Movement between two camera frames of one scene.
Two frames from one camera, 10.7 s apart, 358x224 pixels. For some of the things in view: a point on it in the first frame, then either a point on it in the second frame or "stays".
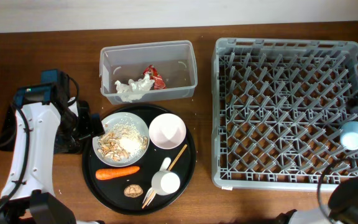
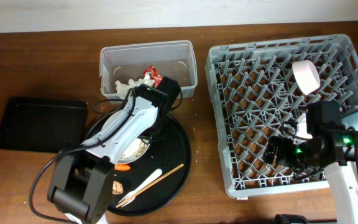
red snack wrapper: x=160 y=83 stays
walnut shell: x=133 y=190 -> x=117 y=188
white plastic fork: x=148 y=191 -> x=133 y=193
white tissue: x=130 y=92 stays
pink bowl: x=167 y=131 -> x=306 y=76
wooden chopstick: x=171 y=165 -> x=138 y=192
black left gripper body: x=82 y=127 -> x=158 y=131
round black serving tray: x=143 y=163 stays
